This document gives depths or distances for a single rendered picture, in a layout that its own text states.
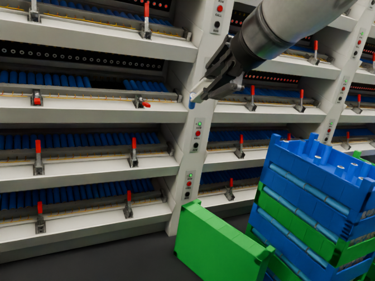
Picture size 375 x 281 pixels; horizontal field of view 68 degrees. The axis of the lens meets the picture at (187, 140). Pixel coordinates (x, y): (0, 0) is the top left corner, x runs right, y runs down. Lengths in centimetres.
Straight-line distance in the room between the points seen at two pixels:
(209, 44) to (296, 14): 46
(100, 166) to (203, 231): 37
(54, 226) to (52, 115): 36
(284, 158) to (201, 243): 36
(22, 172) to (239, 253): 63
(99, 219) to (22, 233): 22
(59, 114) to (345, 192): 72
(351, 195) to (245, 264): 33
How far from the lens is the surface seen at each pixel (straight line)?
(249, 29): 51
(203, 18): 87
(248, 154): 116
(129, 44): 79
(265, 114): 110
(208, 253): 92
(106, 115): 81
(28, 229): 97
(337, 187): 76
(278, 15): 47
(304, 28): 48
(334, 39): 141
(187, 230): 95
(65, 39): 76
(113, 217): 100
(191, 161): 97
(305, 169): 81
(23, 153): 89
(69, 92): 82
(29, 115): 79
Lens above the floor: 70
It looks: 20 degrees down
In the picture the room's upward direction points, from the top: 9 degrees clockwise
